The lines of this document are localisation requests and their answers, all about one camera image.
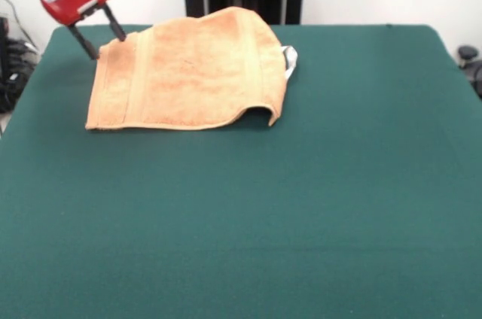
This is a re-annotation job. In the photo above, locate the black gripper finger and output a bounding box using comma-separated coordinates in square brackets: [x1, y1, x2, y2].
[67, 24, 101, 61]
[101, 3, 127, 43]

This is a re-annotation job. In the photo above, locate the tan terry towel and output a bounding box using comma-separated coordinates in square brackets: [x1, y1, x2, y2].
[85, 6, 300, 132]

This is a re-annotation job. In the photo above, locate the black equipment pile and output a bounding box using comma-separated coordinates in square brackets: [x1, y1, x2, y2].
[0, 16, 41, 115]

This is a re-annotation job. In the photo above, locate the dark green table cloth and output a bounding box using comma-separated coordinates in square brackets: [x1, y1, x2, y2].
[0, 23, 482, 319]

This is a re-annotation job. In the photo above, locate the grey office chair base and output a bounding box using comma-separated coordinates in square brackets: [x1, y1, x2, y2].
[457, 45, 482, 100]

